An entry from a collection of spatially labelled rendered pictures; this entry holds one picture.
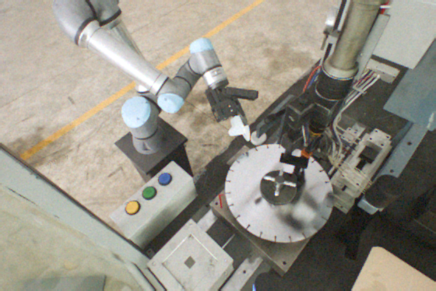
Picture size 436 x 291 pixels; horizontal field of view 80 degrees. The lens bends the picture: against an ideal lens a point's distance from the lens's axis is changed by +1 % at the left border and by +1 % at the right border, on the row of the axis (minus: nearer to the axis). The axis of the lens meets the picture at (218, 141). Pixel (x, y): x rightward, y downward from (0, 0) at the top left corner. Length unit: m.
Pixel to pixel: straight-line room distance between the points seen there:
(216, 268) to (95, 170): 1.61
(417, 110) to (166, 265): 0.75
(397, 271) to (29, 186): 1.02
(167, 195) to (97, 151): 1.50
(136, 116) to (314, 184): 0.69
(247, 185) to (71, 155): 1.84
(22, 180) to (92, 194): 1.71
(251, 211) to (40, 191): 0.55
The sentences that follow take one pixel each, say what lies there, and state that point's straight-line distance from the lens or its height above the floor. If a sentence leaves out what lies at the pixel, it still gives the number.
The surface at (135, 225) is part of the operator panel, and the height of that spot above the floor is 0.90.
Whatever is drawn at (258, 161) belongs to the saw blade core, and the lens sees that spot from 0.88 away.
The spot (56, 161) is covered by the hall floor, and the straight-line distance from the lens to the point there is 2.48.
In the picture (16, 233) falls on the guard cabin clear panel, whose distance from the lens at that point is 0.40.
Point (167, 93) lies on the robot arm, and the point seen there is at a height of 1.14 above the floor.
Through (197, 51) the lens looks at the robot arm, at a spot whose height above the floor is 1.21.
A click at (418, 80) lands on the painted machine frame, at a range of 0.68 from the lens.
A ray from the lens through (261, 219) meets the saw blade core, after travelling 0.80.
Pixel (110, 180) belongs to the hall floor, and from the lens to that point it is 2.15.
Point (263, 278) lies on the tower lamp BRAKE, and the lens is 0.55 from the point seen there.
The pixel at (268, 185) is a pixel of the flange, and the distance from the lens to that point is 0.83.
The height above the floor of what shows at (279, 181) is 1.00.
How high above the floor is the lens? 1.70
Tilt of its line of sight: 54 degrees down
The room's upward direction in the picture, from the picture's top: 7 degrees counter-clockwise
